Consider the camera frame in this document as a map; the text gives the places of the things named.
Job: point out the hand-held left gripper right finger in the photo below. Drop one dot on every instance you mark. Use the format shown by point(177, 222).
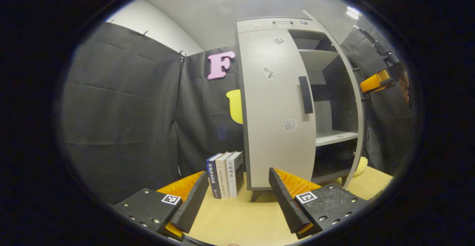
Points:
point(285, 205)

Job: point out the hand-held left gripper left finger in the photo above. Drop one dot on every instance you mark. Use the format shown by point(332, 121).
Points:
point(195, 205)

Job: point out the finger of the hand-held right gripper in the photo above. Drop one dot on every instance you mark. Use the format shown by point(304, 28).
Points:
point(376, 81)

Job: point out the grey double-door shoe cabinet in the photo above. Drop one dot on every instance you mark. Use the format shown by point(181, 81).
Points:
point(326, 136)

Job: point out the grey shoe cabinet door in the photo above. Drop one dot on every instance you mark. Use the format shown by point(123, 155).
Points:
point(267, 127)

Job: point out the blue book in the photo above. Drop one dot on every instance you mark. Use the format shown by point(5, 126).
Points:
point(213, 177)

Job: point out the beige book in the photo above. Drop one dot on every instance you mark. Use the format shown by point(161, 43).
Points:
point(223, 175)

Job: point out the white and black book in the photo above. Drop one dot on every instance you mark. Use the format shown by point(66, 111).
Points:
point(236, 173)

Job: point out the small ceiling light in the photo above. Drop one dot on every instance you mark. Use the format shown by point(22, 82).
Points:
point(353, 12)

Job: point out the yellow round sponge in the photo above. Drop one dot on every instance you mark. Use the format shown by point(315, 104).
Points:
point(362, 166)

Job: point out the black backdrop cloth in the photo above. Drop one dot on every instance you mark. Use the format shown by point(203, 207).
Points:
point(118, 120)

